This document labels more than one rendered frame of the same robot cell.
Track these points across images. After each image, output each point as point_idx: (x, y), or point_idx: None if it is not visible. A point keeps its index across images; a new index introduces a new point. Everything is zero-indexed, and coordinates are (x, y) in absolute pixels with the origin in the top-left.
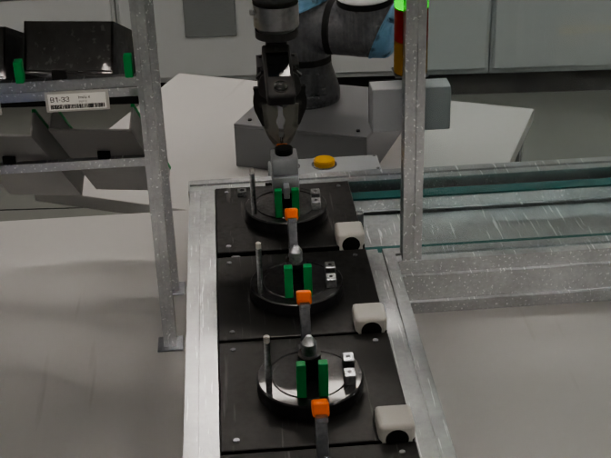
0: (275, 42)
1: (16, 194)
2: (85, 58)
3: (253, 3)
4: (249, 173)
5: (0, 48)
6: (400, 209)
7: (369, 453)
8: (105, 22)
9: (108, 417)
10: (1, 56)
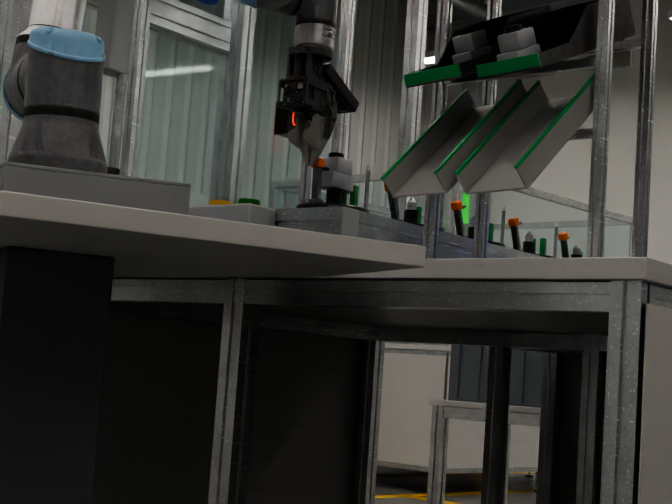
0: (326, 62)
1: (522, 188)
2: None
3: (333, 25)
4: (370, 169)
5: (573, 22)
6: (309, 198)
7: None
8: (500, 17)
9: None
10: (574, 28)
